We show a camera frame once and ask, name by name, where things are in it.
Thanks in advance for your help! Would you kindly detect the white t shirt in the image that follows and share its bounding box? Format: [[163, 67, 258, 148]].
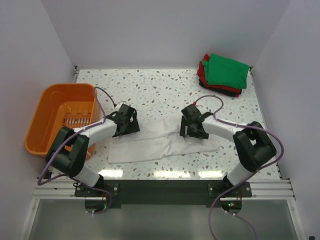
[[108, 116, 220, 164]]

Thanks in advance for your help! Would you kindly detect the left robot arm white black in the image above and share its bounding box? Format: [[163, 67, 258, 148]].
[[45, 104, 140, 196]]

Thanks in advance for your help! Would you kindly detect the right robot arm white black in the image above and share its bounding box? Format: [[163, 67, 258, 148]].
[[180, 104, 277, 197]]

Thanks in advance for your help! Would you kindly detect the red folded t shirt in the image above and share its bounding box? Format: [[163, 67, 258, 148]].
[[196, 53, 243, 95]]

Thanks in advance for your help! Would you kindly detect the orange plastic basket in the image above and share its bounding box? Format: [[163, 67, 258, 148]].
[[24, 83, 101, 158]]

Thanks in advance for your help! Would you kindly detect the green folded t shirt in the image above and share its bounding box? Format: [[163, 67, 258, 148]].
[[201, 53, 250, 90]]

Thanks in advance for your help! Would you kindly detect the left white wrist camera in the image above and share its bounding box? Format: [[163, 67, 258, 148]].
[[116, 101, 127, 106]]

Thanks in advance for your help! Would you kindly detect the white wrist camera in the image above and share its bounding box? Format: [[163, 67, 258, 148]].
[[193, 101, 205, 109], [116, 101, 127, 106]]

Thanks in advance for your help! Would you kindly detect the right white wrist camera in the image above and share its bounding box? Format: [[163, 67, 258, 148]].
[[193, 101, 205, 109]]

